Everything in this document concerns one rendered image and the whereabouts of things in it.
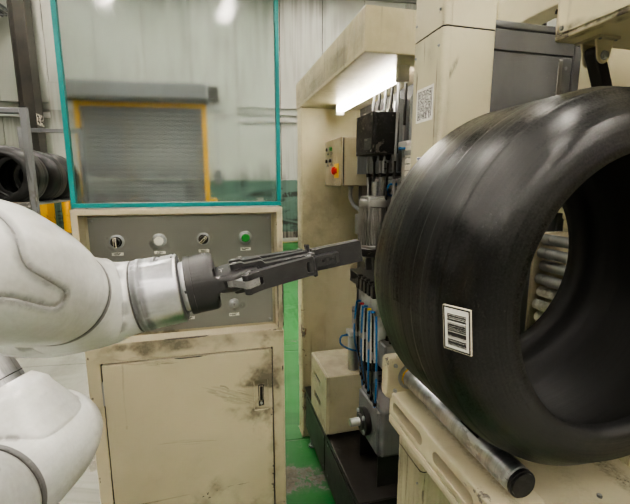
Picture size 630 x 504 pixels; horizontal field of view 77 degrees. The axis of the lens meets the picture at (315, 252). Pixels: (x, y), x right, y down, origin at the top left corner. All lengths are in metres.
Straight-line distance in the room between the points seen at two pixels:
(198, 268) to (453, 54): 0.71
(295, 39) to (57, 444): 10.01
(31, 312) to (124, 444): 1.04
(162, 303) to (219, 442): 0.92
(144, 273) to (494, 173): 0.44
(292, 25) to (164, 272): 10.11
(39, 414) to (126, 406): 0.53
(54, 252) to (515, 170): 0.49
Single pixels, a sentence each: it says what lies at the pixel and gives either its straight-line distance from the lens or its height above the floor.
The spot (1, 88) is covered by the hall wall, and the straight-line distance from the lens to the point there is 11.35.
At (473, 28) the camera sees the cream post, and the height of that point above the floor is 1.65.
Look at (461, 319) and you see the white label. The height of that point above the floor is 1.17.
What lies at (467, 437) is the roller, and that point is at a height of 0.91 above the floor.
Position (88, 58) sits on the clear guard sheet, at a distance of 1.24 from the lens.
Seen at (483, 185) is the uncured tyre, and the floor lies 1.33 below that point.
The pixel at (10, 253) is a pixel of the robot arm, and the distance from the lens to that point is 0.34.
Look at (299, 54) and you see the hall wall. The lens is 10.33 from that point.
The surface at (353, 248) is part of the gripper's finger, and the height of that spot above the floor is 1.25.
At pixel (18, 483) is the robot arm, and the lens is 0.75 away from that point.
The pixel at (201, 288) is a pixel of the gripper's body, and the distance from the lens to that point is 0.50.
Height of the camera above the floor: 1.33
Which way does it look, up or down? 10 degrees down
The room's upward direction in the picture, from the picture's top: straight up
